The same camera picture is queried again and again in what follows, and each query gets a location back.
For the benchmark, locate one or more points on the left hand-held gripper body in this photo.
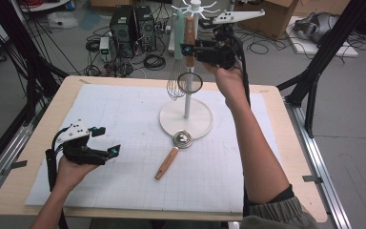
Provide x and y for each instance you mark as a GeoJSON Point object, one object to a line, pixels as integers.
{"type": "Point", "coordinates": [82, 156]}

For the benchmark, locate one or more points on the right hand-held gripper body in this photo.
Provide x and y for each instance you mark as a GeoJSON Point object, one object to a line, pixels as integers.
{"type": "Point", "coordinates": [217, 55]}

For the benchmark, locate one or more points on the white utensil rack stand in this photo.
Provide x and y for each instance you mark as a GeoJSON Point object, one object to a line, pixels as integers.
{"type": "Point", "coordinates": [200, 122]}

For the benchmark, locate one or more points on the person's left hand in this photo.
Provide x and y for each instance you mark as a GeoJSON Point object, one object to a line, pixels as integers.
{"type": "Point", "coordinates": [70, 175]}

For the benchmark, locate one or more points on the person's right hand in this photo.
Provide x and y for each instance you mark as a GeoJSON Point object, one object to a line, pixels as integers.
{"type": "Point", "coordinates": [230, 84]}

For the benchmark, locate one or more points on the white grid mat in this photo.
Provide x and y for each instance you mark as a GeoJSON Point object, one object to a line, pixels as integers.
{"type": "Point", "coordinates": [124, 178]}

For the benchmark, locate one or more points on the black computer tower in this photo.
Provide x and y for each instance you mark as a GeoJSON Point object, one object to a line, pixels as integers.
{"type": "Point", "coordinates": [146, 25]}
{"type": "Point", "coordinates": [122, 28]}

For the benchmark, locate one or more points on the grey metal clamp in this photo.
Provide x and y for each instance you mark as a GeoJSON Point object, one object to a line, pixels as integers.
{"type": "Point", "coordinates": [313, 179]}
{"type": "Point", "coordinates": [14, 166]}

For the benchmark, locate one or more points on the brown cardboard box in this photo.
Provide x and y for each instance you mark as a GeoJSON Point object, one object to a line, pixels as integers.
{"type": "Point", "coordinates": [281, 24]}

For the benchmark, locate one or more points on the small white device box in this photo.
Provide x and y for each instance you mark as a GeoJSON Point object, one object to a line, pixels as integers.
{"type": "Point", "coordinates": [104, 47]}

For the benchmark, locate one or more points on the grey and black device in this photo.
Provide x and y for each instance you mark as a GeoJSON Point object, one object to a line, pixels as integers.
{"type": "Point", "coordinates": [317, 27]}

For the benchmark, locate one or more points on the white flat board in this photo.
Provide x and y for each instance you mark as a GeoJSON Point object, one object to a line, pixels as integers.
{"type": "Point", "coordinates": [330, 49]}

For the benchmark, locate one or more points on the clear plastic bag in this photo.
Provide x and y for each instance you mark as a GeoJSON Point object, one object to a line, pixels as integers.
{"type": "Point", "coordinates": [62, 20]}

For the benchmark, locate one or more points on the round white table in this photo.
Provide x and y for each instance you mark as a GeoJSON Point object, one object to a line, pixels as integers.
{"type": "Point", "coordinates": [44, 5]}

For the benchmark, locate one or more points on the olive green sleeve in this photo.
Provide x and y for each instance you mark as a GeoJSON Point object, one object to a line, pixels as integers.
{"type": "Point", "coordinates": [279, 213]}

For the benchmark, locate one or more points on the white metal stand frame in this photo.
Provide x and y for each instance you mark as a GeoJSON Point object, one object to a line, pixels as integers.
{"type": "Point", "coordinates": [171, 44]}

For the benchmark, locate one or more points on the aluminium rail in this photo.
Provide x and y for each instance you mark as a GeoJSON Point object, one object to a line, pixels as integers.
{"type": "Point", "coordinates": [311, 149]}
{"type": "Point", "coordinates": [9, 146]}

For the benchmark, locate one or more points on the black metal frame post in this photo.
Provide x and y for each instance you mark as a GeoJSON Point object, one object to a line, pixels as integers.
{"type": "Point", "coordinates": [324, 47]}
{"type": "Point", "coordinates": [33, 79]}

